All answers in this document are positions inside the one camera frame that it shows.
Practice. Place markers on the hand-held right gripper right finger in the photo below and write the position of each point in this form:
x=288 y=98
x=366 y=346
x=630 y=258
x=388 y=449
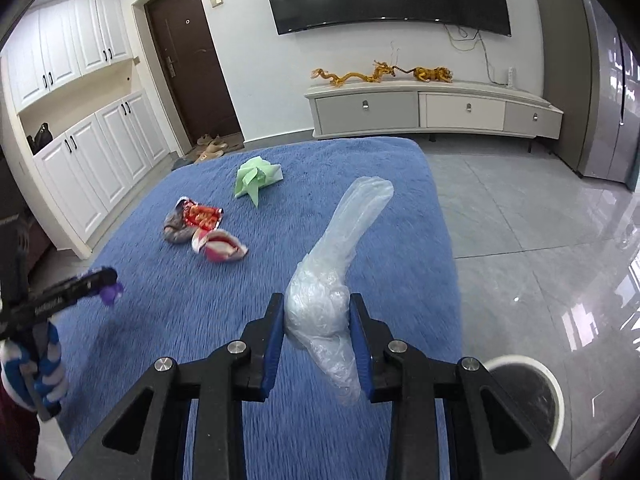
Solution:
x=361 y=355

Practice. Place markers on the white upper wall cabinet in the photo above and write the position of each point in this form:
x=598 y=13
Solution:
x=65 y=50

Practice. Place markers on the red foil snack wrapper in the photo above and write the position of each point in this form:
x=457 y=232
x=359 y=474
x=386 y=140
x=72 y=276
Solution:
x=202 y=216

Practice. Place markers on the golden tiger figurine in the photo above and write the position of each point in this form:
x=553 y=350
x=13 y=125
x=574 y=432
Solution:
x=432 y=75

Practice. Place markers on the white round trash bin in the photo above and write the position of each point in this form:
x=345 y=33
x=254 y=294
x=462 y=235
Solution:
x=530 y=395

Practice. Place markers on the white power strip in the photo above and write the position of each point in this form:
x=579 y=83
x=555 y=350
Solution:
x=510 y=76

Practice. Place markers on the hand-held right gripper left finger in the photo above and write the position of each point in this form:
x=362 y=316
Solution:
x=272 y=360

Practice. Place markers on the blue fluffy blanket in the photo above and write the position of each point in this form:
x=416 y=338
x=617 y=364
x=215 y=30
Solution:
x=200 y=310

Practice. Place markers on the small purple wrapper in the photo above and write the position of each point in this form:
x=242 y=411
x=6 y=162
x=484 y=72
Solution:
x=111 y=294

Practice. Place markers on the clear plastic bag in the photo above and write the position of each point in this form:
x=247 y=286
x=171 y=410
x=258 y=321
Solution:
x=320 y=300

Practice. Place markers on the grey slipper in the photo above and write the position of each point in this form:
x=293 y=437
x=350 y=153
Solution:
x=181 y=163

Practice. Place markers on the white lower cabinet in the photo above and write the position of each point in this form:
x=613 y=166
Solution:
x=100 y=175

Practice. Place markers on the dark brown entrance door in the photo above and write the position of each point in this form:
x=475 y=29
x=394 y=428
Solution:
x=195 y=60

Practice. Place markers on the grey double door refrigerator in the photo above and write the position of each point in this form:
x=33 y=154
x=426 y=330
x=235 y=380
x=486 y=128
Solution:
x=600 y=85

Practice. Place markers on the pink and white wrapper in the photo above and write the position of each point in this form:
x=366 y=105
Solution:
x=220 y=247

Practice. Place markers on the green folded paper wrapper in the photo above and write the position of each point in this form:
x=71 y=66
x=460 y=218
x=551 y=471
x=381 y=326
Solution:
x=255 y=177

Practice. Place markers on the person's left hand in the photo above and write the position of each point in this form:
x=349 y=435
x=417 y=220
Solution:
x=50 y=360

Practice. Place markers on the beige slipper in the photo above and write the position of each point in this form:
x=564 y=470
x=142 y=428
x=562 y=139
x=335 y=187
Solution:
x=203 y=139
x=212 y=151

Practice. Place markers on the dark wooden furniture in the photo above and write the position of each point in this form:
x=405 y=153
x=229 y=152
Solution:
x=20 y=210

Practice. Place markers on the black handbag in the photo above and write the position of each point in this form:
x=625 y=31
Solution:
x=40 y=137

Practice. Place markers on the white and grey television stand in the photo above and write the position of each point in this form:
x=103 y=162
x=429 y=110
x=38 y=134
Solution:
x=435 y=110

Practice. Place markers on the long golden dragon figurine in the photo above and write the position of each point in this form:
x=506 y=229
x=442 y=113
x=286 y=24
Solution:
x=345 y=77

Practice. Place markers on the small golden dragon figurine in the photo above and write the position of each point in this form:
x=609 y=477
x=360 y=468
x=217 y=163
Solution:
x=384 y=70

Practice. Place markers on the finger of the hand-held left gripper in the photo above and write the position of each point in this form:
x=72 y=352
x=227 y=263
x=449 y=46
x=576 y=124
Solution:
x=92 y=282

